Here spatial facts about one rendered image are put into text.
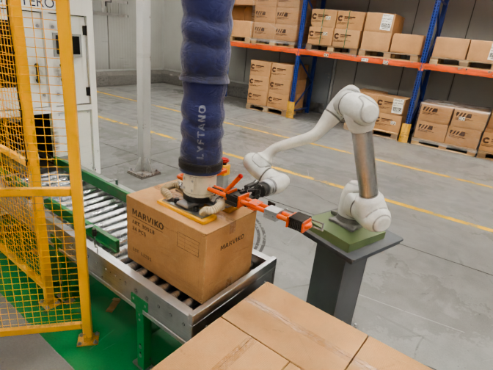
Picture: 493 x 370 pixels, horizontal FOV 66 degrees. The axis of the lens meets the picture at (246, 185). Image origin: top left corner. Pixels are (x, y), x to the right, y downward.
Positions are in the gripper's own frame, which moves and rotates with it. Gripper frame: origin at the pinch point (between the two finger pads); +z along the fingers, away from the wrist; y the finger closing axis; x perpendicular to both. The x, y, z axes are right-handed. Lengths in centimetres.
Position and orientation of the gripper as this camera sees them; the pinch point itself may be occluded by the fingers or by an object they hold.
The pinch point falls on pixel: (239, 198)
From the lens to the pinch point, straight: 184.7
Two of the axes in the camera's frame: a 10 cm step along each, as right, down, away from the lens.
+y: -1.1, 9.3, 3.6
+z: -6.1, 2.2, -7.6
